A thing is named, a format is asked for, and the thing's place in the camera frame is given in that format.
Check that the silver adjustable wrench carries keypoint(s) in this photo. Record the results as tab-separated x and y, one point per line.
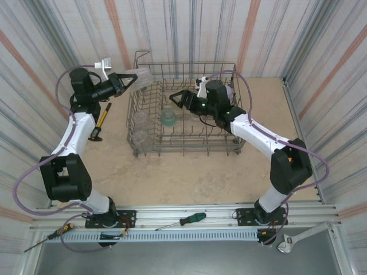
304	233

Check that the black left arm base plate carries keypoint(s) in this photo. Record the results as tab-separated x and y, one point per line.
129	215

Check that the yellow black screwdriver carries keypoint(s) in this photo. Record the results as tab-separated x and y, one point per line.
64	228

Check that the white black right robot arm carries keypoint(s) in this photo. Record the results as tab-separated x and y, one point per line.
252	134

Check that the green textured glass cup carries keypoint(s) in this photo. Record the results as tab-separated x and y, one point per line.
168	118

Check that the lilac plastic cup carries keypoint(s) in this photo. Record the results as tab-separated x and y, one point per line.
230	90

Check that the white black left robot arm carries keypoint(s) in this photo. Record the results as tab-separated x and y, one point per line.
74	134

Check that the aluminium corner post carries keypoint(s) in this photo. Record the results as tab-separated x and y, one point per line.
81	76

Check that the green black screwdriver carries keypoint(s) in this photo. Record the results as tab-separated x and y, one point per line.
192	219

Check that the long aluminium mounting rail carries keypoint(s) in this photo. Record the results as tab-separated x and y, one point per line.
160	213

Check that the aluminium floor edge rail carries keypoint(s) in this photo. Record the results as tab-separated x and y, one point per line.
292	107

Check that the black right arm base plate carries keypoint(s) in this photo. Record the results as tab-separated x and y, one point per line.
243	216

